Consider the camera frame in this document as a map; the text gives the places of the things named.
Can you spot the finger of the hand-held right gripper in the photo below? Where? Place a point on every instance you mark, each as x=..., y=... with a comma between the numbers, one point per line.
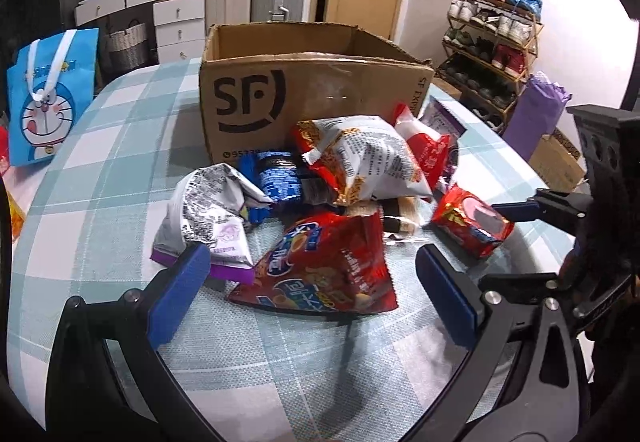
x=520, y=282
x=520, y=211

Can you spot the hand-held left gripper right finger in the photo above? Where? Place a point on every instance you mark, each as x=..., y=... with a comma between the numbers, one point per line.
x=445, y=292

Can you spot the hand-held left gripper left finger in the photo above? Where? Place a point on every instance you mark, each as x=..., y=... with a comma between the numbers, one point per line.
x=180, y=292

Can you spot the small red snack packet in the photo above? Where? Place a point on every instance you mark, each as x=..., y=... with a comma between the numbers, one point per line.
x=465, y=222

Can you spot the white purple snack bag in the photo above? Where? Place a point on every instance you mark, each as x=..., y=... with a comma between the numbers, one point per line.
x=205, y=212

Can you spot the red white snack packet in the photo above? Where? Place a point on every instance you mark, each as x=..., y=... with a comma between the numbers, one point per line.
x=425, y=146

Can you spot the purple white snack packet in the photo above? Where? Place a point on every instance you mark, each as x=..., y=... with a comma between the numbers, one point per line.
x=445, y=119

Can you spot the big red chip bag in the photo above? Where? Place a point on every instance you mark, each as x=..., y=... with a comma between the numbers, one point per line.
x=320, y=267

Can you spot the blue cookie pack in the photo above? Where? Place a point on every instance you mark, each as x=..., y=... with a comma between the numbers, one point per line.
x=277, y=177

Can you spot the red white large snack bag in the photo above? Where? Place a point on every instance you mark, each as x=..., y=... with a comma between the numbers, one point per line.
x=370, y=156

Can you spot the dark brown snack packet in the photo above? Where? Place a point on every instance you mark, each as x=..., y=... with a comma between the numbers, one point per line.
x=320, y=192

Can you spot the brown cardboard box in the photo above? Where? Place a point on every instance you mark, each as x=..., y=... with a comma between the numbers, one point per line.
x=250, y=96

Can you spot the small cardboard box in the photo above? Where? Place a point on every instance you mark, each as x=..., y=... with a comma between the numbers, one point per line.
x=555, y=166

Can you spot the wooden shoe rack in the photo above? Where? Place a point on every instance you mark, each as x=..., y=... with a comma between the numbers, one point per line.
x=520, y=76

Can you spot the shoe rack with shoes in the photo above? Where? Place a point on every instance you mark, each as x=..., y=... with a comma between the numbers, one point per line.
x=480, y=14

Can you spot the blue cartoon gift bag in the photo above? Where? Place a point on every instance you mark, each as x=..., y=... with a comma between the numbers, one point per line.
x=50, y=121

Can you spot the red plastic thing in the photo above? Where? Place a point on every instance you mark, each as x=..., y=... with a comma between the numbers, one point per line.
x=4, y=151

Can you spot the woven laundry basket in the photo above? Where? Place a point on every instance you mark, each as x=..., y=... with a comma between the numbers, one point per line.
x=127, y=49

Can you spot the white drawer cabinet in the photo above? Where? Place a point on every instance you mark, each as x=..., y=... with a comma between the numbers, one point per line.
x=175, y=16

